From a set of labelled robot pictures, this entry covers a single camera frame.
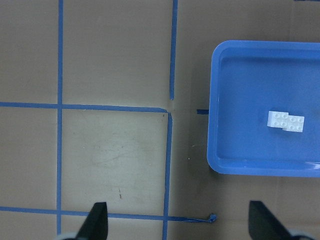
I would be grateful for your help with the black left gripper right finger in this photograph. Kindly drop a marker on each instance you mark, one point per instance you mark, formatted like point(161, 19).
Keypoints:
point(263, 225)

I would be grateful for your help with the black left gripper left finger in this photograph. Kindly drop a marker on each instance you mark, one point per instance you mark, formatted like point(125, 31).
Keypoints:
point(95, 226)

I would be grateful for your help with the white block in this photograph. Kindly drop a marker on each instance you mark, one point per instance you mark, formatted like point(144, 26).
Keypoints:
point(295, 124)
point(277, 119)

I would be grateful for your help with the blue plastic tray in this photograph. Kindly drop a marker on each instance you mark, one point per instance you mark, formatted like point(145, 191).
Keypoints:
point(249, 79)

